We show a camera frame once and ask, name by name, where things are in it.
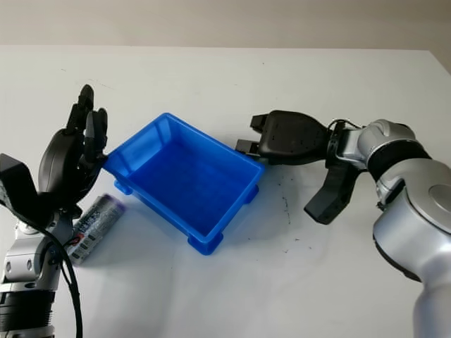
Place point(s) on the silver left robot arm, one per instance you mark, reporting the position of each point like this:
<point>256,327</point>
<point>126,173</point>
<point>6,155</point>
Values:
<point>24,260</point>

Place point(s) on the blue plastic tray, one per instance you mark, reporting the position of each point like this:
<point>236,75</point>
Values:
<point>197,183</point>

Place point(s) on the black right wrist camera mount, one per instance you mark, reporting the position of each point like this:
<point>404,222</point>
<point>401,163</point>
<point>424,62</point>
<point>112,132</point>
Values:
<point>333,200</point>

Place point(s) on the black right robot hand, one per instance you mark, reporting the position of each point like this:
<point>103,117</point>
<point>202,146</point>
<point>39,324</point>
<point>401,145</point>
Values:
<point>292,137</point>

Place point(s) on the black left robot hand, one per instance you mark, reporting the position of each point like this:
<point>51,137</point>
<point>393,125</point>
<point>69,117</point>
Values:
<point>58,158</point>

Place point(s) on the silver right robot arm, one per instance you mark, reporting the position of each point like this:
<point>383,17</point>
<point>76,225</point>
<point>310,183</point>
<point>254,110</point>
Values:
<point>408,197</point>

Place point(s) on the purple-capped clear candy canister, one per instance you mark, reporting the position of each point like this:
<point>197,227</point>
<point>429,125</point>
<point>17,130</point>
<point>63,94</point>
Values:
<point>98,218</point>

